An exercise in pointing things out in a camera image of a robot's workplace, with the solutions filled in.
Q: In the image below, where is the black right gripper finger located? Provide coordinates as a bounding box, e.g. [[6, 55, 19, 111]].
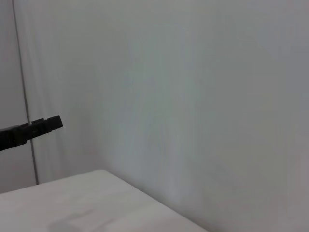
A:
[[0, 115, 64, 153]]

